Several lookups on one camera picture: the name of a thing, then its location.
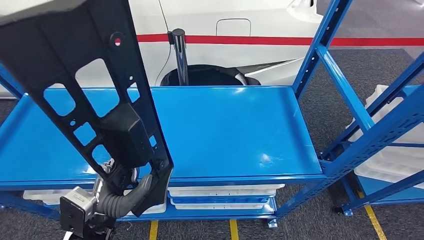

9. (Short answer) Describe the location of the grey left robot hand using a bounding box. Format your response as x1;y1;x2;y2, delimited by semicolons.
127;173;154;210

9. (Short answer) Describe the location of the long black plastic car part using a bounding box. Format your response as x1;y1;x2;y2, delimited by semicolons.
0;0;174;218

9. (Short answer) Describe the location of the blue metal shelf rack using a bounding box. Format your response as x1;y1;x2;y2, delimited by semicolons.
0;0;424;229
334;84;424;218

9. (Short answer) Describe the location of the blue plastic bin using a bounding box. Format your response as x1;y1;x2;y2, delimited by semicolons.
168;195;277;206

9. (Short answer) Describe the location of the white car body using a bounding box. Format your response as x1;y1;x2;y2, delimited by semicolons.
0;0;324;100

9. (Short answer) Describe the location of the red barrier belt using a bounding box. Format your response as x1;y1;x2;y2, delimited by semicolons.
136;33;424;47

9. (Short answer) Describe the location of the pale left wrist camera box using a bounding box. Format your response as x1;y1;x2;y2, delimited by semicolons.
59;186;97;239

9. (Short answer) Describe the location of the chrome stanchion post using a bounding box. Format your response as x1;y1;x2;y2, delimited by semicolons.
167;28;190;87

